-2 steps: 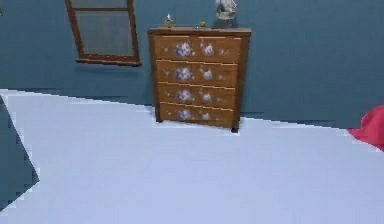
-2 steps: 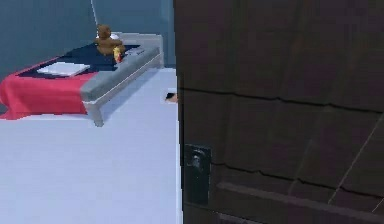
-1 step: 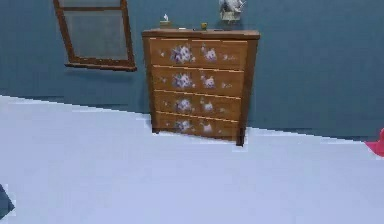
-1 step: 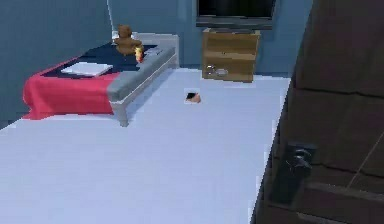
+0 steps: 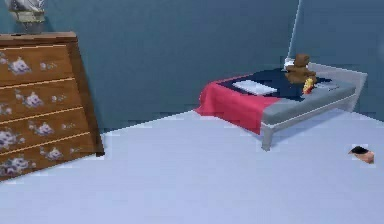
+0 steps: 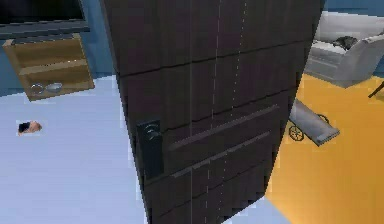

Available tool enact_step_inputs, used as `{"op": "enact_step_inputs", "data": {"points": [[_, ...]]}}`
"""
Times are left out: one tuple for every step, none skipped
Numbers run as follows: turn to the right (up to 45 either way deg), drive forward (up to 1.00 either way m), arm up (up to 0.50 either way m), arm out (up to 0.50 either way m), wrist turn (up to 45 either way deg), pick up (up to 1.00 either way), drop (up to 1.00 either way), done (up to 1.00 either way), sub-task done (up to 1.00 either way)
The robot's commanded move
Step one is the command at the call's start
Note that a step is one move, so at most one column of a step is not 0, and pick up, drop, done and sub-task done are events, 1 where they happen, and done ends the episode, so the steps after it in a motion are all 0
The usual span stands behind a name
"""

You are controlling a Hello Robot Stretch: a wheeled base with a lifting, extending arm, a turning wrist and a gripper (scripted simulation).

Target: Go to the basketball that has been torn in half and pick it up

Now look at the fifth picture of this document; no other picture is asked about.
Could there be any brown teddy bear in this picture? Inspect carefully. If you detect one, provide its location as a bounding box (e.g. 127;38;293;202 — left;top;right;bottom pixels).
284;53;317;85

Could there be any grey bed with red blanket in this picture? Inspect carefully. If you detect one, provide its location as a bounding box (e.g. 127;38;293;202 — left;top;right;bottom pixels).
194;61;369;152

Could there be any yellow red toy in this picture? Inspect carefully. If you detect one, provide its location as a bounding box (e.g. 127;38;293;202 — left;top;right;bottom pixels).
302;77;315;95

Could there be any torn orange basketball half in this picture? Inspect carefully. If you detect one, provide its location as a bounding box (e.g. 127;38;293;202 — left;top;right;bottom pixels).
348;145;375;165

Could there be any brown flowered chest of drawers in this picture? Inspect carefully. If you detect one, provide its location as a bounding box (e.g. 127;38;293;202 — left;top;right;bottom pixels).
0;31;106;182

